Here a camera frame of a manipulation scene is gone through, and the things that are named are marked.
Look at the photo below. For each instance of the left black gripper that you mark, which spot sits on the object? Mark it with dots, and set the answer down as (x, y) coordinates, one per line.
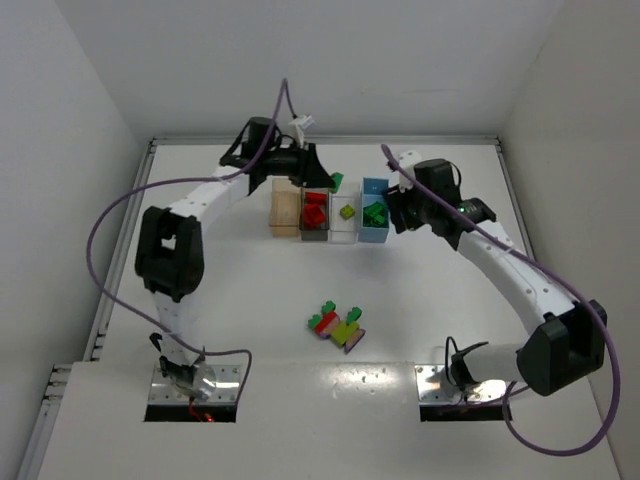
(308, 164)

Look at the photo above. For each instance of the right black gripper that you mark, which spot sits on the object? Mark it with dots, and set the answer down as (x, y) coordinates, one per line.
(406, 211)

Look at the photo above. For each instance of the red flower lego brick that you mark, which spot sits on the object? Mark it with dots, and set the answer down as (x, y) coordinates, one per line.
(315, 198)

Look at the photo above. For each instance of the green curved lego brick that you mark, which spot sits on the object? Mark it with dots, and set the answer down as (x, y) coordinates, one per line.
(337, 179)

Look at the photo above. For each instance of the dark green square lego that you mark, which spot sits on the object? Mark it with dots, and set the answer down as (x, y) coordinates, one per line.
(375, 215)

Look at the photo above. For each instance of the lime square lego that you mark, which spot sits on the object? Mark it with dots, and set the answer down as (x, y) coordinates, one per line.
(347, 212)

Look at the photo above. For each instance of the lime purple lego stack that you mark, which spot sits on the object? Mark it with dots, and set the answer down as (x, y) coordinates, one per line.
(345, 332)

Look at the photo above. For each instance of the red green lego stack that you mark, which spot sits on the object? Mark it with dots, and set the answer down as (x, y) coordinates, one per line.
(313, 216)

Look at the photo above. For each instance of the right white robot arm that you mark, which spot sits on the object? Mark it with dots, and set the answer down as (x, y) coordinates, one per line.
(563, 343)

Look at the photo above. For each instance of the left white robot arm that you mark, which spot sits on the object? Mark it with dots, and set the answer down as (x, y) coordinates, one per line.
(170, 252)

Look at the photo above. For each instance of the dark grey transparent container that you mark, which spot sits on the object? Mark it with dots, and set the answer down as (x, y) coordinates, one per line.
(317, 234)

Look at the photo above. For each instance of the orange transparent container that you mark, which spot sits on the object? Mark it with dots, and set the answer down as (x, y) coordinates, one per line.
(285, 208)

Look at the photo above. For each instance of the blue container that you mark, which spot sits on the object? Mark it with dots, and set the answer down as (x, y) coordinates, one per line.
(371, 192)

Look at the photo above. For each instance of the clear transparent container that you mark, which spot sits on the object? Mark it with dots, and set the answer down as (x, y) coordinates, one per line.
(344, 230)

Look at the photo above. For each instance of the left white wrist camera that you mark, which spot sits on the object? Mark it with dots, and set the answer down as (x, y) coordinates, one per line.
(298, 127)

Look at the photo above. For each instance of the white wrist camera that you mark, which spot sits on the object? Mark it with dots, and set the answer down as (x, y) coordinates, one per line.
(298, 127)
(404, 165)

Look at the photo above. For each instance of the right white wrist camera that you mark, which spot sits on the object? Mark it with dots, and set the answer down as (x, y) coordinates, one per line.
(404, 165)

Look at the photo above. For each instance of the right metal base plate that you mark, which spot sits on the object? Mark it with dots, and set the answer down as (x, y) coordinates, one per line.
(435, 390)

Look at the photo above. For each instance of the metal base plate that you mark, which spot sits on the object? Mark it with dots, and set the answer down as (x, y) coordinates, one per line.
(217, 385)
(435, 390)

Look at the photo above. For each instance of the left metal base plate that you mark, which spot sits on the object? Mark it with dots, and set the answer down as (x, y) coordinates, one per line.
(217, 385)

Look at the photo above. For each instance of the aluminium frame rail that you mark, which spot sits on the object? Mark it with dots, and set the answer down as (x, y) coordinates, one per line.
(61, 373)

